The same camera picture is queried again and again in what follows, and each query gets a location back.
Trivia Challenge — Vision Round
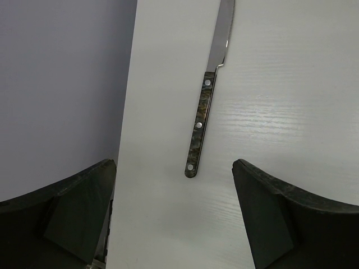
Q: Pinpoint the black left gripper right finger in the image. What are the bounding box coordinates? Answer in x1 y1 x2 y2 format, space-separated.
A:
232 159 358 268

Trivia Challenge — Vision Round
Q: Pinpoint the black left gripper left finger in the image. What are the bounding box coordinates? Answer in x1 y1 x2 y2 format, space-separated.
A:
1 159 116 268

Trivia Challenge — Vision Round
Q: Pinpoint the steel knife dark marbled handle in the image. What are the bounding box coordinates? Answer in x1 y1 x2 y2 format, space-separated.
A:
185 0 236 178

